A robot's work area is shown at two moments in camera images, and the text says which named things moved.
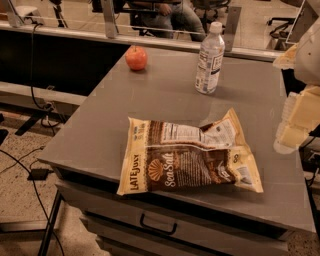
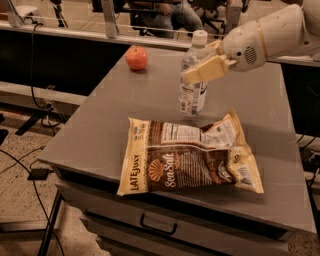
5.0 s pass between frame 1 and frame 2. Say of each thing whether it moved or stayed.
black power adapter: stayed
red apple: stayed
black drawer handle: stayed
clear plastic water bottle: moved
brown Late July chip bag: stayed
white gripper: moved
